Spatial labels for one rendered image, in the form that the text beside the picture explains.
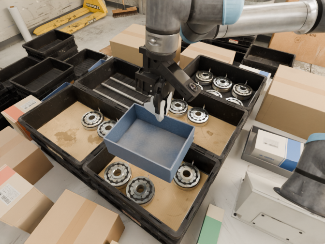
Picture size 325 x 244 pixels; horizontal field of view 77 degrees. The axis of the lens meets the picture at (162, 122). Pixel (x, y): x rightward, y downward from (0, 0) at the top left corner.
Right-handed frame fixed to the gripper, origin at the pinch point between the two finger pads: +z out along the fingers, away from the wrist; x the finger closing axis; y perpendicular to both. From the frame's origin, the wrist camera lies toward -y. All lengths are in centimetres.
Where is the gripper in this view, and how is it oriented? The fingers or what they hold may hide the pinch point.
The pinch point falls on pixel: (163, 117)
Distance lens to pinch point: 59.8
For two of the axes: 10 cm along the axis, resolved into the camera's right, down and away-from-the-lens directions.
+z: -0.7, 7.4, 6.6
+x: -5.0, 5.5, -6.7
